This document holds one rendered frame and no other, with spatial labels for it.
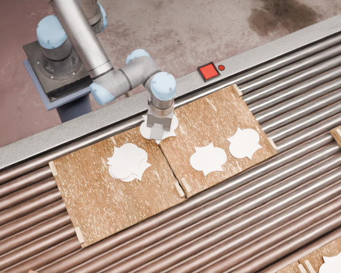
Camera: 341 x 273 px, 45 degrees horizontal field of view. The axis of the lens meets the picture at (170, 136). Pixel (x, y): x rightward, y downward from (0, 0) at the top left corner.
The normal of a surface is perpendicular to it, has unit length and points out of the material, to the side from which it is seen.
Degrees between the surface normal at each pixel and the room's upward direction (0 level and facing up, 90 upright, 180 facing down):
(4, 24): 0
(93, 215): 0
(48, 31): 9
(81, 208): 0
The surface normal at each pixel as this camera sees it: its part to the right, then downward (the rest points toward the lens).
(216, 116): 0.07, -0.40
